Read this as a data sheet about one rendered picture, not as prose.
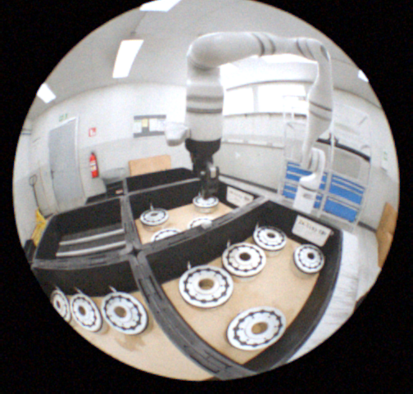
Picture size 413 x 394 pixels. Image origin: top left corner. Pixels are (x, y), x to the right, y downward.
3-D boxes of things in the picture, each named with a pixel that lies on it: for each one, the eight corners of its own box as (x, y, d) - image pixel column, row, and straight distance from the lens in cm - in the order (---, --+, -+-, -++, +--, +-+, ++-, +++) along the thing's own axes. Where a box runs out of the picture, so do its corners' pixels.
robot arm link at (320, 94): (329, 47, 49) (337, 115, 48) (306, 42, 53) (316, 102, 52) (313, 34, 41) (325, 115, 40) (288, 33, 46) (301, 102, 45)
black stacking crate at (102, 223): (131, 222, 56) (124, 197, 51) (152, 283, 34) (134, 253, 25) (63, 238, 70) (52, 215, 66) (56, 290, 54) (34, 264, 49)
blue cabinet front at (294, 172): (282, 195, 229) (287, 161, 217) (319, 208, 223) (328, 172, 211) (281, 195, 227) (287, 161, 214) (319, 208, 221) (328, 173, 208)
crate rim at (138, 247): (211, 180, 64) (211, 175, 63) (265, 202, 46) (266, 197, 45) (125, 201, 52) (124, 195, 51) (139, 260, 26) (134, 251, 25)
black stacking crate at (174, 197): (211, 199, 67) (211, 177, 63) (260, 226, 51) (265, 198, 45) (132, 222, 56) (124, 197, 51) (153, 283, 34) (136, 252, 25)
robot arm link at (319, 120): (304, 97, 49) (327, 105, 51) (297, 157, 60) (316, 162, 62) (310, 105, 40) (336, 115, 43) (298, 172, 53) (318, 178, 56)
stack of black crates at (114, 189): (133, 204, 237) (128, 178, 222) (137, 212, 206) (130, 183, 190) (111, 210, 238) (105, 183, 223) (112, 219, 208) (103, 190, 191)
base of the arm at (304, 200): (292, 215, 68) (301, 182, 62) (306, 223, 67) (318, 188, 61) (284, 223, 60) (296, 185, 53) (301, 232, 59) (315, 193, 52)
